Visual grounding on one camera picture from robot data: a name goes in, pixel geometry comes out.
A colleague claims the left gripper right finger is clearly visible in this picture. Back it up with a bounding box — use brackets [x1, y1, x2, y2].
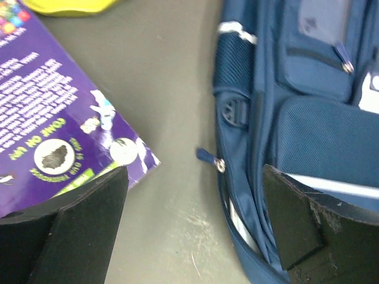
[263, 164, 378, 283]

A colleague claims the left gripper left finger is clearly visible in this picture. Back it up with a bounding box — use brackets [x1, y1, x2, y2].
[1, 166, 129, 283]

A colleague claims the navy blue student backpack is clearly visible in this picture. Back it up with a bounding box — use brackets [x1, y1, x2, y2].
[196, 1, 378, 283]

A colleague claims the green polka dot plate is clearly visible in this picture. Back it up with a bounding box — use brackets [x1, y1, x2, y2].
[22, 0, 120, 17]

